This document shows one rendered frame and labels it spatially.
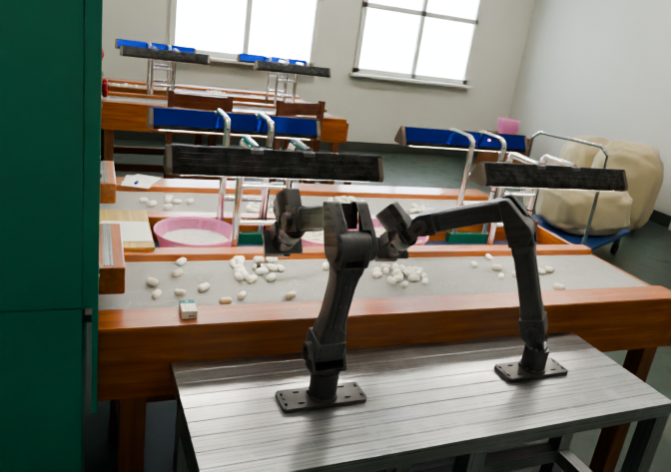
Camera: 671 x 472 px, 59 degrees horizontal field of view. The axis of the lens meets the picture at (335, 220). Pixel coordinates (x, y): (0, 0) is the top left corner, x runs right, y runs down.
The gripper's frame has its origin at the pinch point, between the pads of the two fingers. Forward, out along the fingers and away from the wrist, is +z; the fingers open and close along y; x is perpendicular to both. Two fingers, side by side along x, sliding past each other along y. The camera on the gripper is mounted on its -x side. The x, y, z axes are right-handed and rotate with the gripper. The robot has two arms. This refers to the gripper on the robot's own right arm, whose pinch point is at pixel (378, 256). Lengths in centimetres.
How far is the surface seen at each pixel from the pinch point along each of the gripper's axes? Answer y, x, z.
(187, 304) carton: 59, 15, -12
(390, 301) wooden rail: 3.8, 16.1, -10.6
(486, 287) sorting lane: -36.1, 11.0, -0.5
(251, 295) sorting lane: 40.1, 10.3, -0.2
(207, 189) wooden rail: 37, -51, 68
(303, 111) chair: -58, -169, 195
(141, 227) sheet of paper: 66, -20, 29
